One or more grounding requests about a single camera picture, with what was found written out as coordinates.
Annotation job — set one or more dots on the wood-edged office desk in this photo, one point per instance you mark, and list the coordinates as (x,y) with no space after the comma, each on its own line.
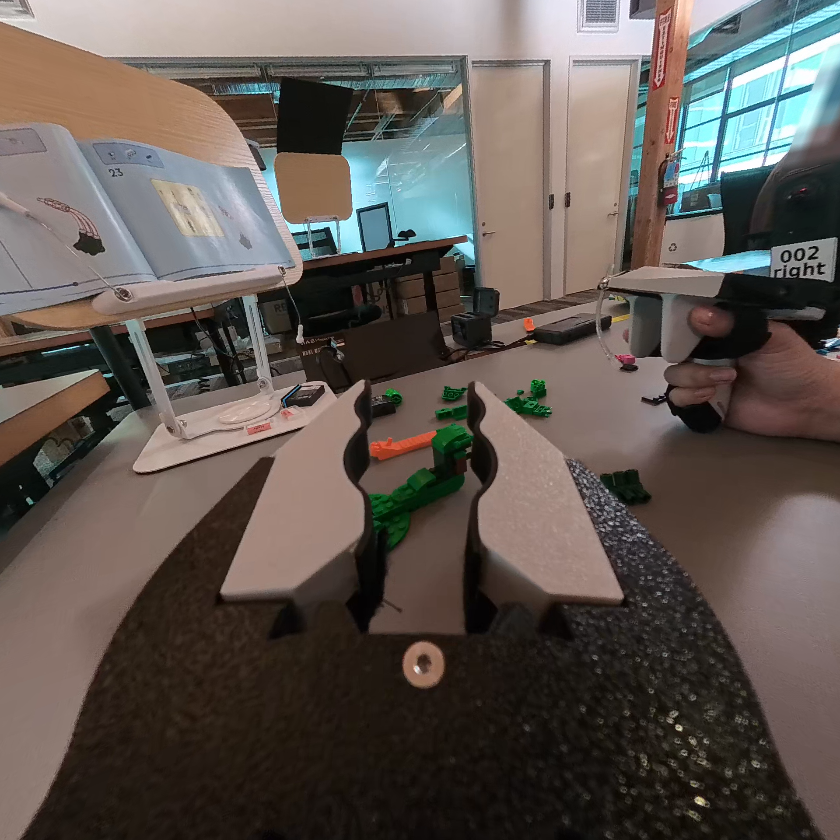
(46,400)

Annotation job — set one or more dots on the black office chair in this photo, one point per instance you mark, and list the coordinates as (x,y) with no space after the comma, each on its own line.
(741,210)

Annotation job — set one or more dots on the white wall vent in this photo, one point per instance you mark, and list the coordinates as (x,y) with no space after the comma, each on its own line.
(598,13)

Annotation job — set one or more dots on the red fire extinguisher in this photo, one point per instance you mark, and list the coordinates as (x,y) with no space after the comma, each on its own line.
(668,180)

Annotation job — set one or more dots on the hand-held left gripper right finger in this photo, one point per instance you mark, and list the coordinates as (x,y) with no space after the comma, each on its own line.
(544,525)

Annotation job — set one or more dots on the person's right hand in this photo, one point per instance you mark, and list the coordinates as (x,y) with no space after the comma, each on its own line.
(794,387)

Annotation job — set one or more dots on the orange brick separator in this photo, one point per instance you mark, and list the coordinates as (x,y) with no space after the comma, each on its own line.
(400,446)

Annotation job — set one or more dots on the black square panel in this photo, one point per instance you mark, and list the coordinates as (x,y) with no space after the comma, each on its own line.
(313,115)

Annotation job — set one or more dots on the wooden office desk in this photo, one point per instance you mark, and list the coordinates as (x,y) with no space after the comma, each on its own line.
(380,253)

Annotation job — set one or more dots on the scattered green bricks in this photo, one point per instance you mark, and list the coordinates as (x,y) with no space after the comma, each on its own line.
(525,403)

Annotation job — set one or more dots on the stacked cardboard boxes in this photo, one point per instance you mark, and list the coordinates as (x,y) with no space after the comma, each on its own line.
(426,289)

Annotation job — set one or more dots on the wooden book stand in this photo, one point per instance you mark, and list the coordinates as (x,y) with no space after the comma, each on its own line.
(131,85)
(312,184)

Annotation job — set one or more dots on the black rectangular case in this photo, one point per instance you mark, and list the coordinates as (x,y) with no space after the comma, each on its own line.
(571,328)

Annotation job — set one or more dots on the clear flexible tube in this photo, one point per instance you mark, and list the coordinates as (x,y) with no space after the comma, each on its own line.
(602,321)

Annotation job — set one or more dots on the black equipment case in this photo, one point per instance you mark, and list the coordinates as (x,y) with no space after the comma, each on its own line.
(387,348)

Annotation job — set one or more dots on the white door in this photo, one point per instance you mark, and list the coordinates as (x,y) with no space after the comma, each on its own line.
(508,184)
(600,177)

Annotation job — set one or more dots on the wooden pillar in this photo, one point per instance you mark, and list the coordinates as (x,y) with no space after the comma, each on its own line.
(659,131)

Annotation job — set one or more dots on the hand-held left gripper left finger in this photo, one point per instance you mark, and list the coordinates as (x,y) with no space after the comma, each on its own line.
(295,525)

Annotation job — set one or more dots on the black computer monitor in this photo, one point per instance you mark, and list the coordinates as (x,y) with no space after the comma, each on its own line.
(374,226)

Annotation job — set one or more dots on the dark green brick assembly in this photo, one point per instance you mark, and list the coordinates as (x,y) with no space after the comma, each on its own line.
(627,487)

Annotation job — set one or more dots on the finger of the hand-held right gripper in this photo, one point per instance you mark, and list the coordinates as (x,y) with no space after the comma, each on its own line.
(669,281)

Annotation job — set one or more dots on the black battery charger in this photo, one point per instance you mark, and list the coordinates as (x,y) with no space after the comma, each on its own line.
(474,321)

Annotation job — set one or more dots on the instruction booklet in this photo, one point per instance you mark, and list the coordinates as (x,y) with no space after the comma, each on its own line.
(164,216)

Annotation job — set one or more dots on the black printed small box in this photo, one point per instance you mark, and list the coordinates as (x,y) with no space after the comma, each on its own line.
(382,407)

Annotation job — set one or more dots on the green brick model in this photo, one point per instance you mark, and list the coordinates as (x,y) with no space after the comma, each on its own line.
(420,489)

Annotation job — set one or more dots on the white recycling bin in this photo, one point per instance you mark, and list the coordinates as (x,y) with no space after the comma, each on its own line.
(692,239)

